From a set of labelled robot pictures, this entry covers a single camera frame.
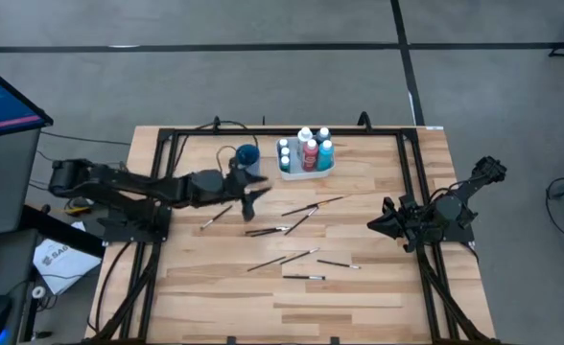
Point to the black desk bar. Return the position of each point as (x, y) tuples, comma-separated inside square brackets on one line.
[(61, 232)]

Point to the thin black brush silver ferrule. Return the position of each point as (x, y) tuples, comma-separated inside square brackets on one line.
[(337, 263)]

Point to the black aluminium rig frame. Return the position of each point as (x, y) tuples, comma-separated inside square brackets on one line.
[(383, 131)]

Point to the large teal paint bottle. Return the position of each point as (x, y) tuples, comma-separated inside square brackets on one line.
[(325, 158)]

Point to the large white paint bottle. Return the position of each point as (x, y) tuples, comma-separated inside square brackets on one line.
[(304, 134)]

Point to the large red paint bottle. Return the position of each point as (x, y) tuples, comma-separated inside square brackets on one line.
[(310, 158)]

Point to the white plastic bin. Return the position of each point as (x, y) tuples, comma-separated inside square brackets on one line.
[(294, 175)]

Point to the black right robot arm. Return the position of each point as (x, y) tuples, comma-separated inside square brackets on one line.
[(454, 206)]

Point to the black frame clamp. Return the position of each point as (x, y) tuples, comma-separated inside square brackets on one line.
[(231, 340), (364, 120), (216, 123), (335, 340)]

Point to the white tape roll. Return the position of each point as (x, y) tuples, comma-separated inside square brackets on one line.
[(33, 292)]

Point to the long black paint brush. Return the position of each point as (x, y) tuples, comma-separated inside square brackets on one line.
[(294, 212)]

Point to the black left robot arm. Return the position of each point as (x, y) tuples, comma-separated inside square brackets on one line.
[(143, 184)]

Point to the blue plastic cup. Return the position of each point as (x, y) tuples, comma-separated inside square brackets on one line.
[(254, 165)]

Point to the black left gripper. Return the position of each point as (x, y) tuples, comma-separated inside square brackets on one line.
[(236, 184)]

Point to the small green paint bottle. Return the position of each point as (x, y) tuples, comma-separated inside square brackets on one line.
[(285, 164)]

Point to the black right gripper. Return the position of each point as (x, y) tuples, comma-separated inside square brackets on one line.
[(409, 223)]

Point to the gold ferrule paint brush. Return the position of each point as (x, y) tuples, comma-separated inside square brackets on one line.
[(330, 200)]

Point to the white paper sheet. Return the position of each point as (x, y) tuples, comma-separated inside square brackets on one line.
[(63, 266)]

